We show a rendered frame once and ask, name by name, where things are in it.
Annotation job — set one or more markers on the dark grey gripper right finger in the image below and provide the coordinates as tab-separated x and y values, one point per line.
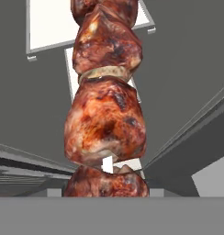
156	192

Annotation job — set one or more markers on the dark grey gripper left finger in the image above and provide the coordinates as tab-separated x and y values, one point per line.
54	192

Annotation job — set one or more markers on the brown grilled kebab skewer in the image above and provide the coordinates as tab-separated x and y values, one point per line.
104	122

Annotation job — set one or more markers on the grey ribbed appliance edge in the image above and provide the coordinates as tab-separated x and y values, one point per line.
22	165

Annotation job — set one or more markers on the grey cupboard run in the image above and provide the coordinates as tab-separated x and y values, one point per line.
202	128

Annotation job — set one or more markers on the white panel with grey frame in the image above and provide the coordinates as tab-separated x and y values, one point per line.
49	24

